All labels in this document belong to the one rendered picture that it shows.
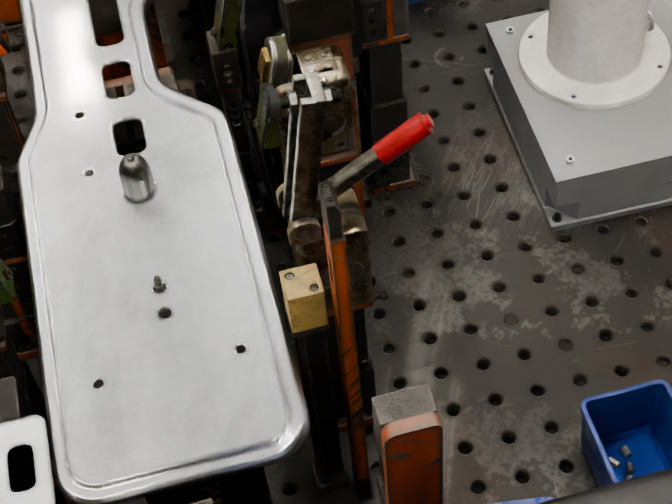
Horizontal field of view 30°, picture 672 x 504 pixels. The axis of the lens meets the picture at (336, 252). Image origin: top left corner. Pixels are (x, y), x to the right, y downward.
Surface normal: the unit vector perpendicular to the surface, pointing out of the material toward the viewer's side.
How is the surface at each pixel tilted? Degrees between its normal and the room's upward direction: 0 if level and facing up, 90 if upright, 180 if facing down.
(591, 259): 0
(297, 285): 0
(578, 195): 90
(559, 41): 91
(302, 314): 90
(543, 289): 0
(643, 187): 90
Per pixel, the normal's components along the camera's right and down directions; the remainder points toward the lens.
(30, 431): -0.07, -0.61
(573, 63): -0.57, 0.68
